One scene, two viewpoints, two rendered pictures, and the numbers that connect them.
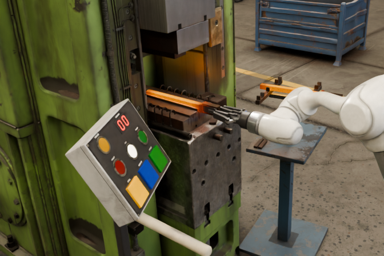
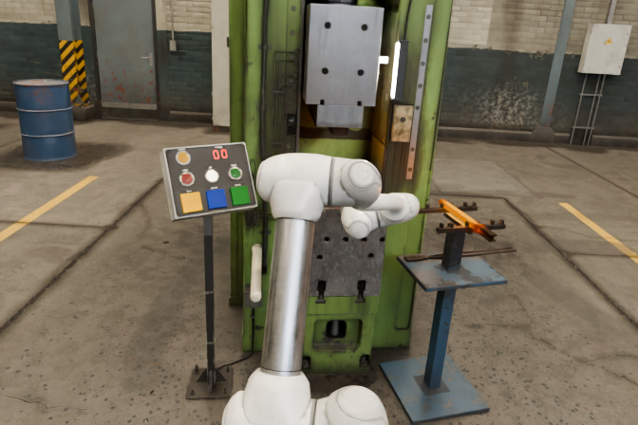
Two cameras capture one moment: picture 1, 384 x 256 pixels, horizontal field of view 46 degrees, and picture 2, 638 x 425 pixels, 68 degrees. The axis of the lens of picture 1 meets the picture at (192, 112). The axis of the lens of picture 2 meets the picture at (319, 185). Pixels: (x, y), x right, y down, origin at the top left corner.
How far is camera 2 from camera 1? 1.35 m
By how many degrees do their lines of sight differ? 39
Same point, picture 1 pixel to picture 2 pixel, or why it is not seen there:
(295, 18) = not seen: outside the picture
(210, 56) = (390, 151)
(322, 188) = (539, 377)
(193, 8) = (343, 90)
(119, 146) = (200, 166)
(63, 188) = not seen: hidden behind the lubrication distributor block
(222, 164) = (351, 252)
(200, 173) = (316, 245)
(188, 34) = (333, 112)
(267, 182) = (485, 337)
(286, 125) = (351, 214)
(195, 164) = not seen: hidden behind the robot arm
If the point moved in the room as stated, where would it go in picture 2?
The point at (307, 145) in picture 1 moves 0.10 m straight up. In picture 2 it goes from (455, 280) to (458, 259)
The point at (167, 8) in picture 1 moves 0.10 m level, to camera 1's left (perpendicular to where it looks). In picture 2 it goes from (309, 82) to (291, 79)
